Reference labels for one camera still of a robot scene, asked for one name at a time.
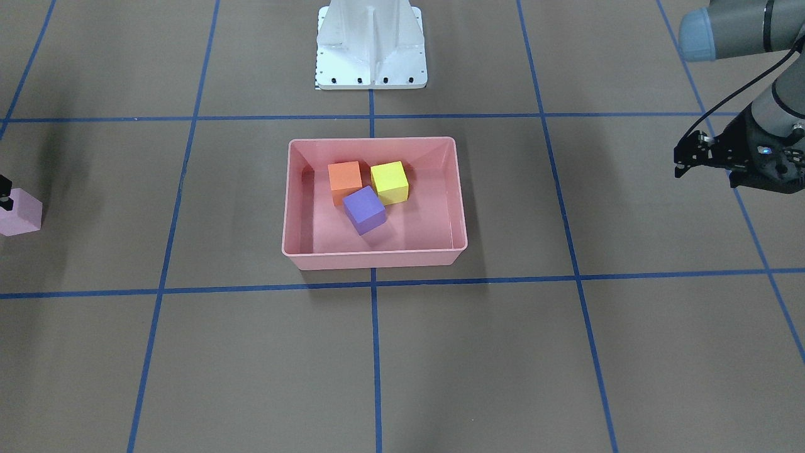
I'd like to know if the pink plastic bin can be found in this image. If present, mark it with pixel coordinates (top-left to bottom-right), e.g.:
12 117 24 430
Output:
281 137 468 271

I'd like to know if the light pink foam block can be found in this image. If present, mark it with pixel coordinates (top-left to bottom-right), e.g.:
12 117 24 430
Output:
1 188 43 236

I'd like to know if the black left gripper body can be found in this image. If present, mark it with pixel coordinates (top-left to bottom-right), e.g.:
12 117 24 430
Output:
714 106 803 193

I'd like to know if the yellow foam block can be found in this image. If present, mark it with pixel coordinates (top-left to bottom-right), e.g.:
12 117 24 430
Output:
370 161 410 206

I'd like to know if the purple foam block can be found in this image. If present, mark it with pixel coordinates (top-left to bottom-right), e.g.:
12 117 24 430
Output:
343 186 386 235

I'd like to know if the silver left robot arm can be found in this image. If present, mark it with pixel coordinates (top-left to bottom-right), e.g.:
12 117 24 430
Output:
674 1 804 193

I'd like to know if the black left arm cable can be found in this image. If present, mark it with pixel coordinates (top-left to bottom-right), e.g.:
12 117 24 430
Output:
682 44 805 142

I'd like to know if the orange foam block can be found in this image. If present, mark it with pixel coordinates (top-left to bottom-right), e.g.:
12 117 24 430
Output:
327 161 364 206

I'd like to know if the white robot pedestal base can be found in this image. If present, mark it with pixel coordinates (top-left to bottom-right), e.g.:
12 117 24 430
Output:
314 1 428 90

